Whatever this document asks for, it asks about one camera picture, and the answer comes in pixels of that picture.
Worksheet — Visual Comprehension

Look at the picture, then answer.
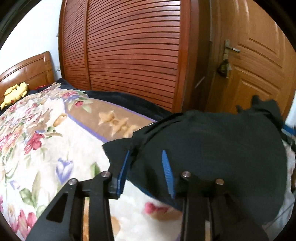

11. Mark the dark hanging pouch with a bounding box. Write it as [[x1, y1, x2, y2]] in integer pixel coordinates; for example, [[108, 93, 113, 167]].
[[217, 59, 232, 78]]

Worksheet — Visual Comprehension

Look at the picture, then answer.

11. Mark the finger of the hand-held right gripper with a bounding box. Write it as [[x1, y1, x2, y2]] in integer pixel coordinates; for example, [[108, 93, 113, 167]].
[[281, 125, 296, 149]]

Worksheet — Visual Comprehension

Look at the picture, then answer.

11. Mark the navy blue bedsheet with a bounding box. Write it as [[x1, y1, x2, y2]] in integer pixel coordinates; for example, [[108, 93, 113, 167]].
[[0, 77, 173, 121]]

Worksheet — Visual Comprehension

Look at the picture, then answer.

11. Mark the metal door handle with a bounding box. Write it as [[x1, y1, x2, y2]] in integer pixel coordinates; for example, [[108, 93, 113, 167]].
[[223, 40, 241, 61]]

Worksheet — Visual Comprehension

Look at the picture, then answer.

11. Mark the wooden bed headboard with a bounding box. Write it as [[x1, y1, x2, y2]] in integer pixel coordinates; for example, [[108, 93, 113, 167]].
[[0, 51, 55, 100]]

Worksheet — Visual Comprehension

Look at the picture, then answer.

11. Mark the yellow plush toy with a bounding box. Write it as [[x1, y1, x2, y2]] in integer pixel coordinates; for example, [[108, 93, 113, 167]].
[[0, 82, 29, 109]]

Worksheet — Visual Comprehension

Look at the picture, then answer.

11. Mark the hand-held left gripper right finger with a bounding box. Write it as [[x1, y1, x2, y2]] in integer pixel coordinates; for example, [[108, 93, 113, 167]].
[[161, 149, 270, 241]]

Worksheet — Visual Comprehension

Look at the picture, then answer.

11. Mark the black buttoned coat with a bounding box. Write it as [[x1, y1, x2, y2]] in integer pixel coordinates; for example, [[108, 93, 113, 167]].
[[102, 95, 288, 232]]

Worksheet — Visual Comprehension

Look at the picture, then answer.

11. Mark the floral blanket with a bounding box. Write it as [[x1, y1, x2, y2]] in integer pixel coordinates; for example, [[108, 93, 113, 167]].
[[0, 82, 296, 241]]

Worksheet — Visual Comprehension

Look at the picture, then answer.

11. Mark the wooden louvered wardrobe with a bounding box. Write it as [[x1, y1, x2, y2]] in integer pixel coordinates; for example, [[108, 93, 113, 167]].
[[58, 0, 211, 114]]

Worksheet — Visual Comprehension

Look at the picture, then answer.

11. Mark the wooden door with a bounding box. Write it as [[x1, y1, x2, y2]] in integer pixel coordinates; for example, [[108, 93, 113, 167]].
[[203, 0, 296, 121]]

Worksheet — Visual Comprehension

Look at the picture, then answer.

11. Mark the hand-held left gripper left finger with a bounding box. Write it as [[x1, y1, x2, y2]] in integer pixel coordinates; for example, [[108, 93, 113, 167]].
[[25, 149, 132, 241]]

